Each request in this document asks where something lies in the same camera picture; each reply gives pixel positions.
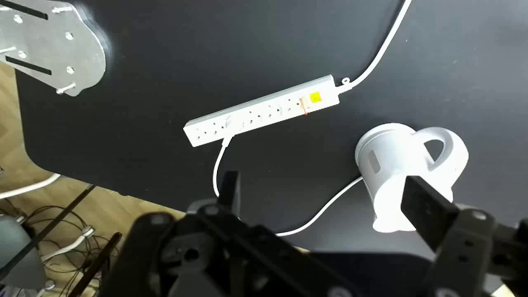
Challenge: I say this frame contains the tangled black cables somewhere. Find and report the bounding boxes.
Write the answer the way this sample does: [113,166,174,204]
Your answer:
[0,196,112,279]

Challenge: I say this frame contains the white power strip mains cable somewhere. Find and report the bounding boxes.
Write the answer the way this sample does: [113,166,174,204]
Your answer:
[335,0,414,92]

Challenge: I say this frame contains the thick white loose cable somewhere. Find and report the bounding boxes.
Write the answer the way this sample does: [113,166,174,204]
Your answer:
[0,171,61,201]

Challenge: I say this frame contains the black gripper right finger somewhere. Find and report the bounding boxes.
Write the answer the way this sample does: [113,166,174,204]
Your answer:
[399,173,528,297]

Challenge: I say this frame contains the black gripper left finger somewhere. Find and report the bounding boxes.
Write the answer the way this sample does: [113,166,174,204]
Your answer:
[113,170,359,297]

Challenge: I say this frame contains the white multi-socket power strip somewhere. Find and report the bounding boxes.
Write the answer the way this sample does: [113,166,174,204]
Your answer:
[181,74,341,148]

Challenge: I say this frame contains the grey box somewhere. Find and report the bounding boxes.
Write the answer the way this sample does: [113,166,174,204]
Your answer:
[0,213,47,290]

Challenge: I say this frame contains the white kettle power cable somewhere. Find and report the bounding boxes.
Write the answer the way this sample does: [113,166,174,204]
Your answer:
[211,133,366,239]

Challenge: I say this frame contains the grey metal mounting plate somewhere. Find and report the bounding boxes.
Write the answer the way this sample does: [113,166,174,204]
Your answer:
[0,0,108,99]

